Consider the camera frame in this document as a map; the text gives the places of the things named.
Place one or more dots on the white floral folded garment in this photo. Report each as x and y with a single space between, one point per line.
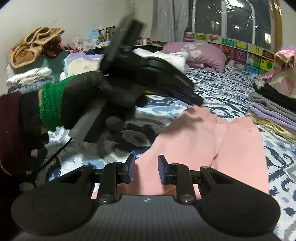
171 59

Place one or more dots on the person's left hand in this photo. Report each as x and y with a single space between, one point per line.
92 92

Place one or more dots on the pink rabbit sweatshirt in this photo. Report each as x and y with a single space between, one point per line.
196 143

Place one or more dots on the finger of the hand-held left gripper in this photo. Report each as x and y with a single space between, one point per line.
189 96

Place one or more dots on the lavender folded garment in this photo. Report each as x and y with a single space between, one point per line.
270 115

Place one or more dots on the cream satin quilt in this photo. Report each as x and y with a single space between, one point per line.
286 69

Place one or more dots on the black desk lamp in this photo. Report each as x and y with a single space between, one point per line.
106 27

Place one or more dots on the steel thermos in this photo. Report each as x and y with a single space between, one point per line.
108 34

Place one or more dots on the white tubular frame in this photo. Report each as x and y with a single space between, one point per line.
193 20

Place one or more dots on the purple floral pillow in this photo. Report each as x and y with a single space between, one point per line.
198 54

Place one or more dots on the teal storage box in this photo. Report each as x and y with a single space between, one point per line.
50 63

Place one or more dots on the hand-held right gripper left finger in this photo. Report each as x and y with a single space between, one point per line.
131 170

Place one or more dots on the alphabet foam mat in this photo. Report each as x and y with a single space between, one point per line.
240 54

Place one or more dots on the person's left forearm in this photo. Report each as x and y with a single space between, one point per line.
49 104

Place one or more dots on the cream folded garment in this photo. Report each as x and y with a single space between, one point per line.
270 127

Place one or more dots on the grey curtain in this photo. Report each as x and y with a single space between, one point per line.
168 20

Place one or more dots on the dark red clothes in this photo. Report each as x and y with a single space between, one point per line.
53 47

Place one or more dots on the grey folded garment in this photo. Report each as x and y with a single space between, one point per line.
268 103

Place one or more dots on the blue patterned bedspread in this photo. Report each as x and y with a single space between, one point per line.
219 92

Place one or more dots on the white plastic bag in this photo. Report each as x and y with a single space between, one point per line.
81 44

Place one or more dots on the wooden window frame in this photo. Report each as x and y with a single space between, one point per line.
276 23

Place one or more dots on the black folded garment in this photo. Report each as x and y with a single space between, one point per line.
275 92

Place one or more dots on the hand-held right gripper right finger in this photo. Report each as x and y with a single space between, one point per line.
161 170

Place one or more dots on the cluttered desk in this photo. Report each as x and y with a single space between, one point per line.
148 45

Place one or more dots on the brown fleece blanket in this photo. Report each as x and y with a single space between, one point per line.
30 46

